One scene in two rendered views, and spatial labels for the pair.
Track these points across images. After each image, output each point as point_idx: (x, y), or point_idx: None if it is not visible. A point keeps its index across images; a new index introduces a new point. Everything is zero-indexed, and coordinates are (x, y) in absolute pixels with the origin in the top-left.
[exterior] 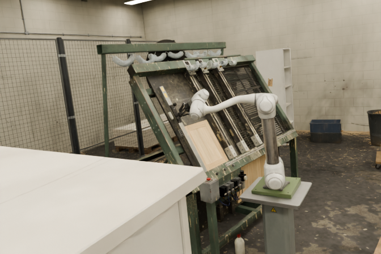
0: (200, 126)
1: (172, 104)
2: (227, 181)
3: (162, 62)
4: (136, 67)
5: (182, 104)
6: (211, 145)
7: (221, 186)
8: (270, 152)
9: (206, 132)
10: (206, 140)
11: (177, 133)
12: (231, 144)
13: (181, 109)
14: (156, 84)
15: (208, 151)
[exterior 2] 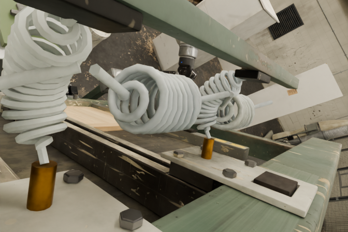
0: (95, 124)
1: (193, 133)
2: None
3: (330, 158)
4: (327, 141)
5: (194, 77)
6: (67, 113)
7: (72, 91)
8: None
9: (77, 120)
10: (82, 116)
11: None
12: (5, 95)
13: None
14: (258, 163)
15: (77, 112)
